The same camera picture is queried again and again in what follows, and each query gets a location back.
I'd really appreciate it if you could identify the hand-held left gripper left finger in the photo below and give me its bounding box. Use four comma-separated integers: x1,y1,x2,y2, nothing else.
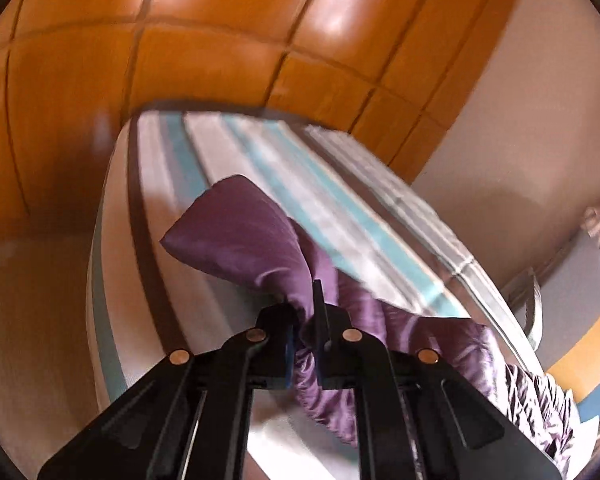
37,304,299,480

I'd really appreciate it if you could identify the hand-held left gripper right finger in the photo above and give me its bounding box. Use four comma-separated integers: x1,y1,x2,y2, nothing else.
312,279,564,480

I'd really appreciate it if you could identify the purple puffer jacket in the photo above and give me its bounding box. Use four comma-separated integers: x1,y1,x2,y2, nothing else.
160,175,579,480

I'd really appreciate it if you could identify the striped bed sheet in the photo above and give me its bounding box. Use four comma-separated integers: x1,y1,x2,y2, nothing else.
86,110,600,480

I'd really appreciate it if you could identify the white bedside stand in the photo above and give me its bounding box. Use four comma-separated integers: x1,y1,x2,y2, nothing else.
502,267,547,352

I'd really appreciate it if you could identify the grey yellow blue headboard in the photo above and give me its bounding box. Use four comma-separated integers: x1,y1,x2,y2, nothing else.
544,232,600,413

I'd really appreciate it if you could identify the orange wooden wardrobe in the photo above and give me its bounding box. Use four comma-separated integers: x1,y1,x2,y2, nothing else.
0,0,531,247

